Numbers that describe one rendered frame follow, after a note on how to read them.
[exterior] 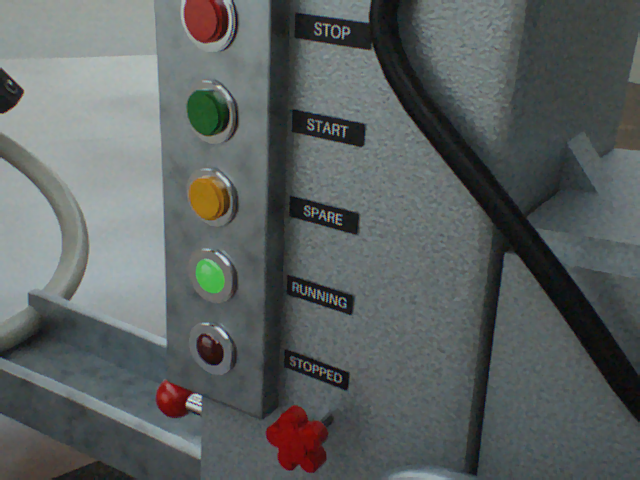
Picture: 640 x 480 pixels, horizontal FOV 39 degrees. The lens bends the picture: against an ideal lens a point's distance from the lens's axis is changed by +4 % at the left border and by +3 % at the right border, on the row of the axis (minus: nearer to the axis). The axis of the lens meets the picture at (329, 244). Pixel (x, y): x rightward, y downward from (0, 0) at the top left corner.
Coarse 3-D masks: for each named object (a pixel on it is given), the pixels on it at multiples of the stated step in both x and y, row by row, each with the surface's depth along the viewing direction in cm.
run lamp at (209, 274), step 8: (200, 264) 53; (208, 264) 53; (216, 264) 52; (200, 272) 53; (208, 272) 53; (216, 272) 52; (200, 280) 53; (208, 280) 53; (216, 280) 53; (208, 288) 53; (216, 288) 53
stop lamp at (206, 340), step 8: (200, 336) 55; (208, 336) 55; (200, 344) 55; (208, 344) 55; (216, 344) 54; (200, 352) 55; (208, 352) 55; (216, 352) 54; (208, 360) 55; (216, 360) 55
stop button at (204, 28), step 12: (192, 0) 47; (204, 0) 46; (216, 0) 46; (192, 12) 47; (204, 12) 46; (216, 12) 46; (192, 24) 47; (204, 24) 47; (216, 24) 46; (192, 36) 48; (204, 36) 47; (216, 36) 47
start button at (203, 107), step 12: (192, 96) 49; (204, 96) 48; (216, 96) 48; (192, 108) 49; (204, 108) 49; (216, 108) 48; (192, 120) 49; (204, 120) 49; (216, 120) 48; (204, 132) 49; (216, 132) 49
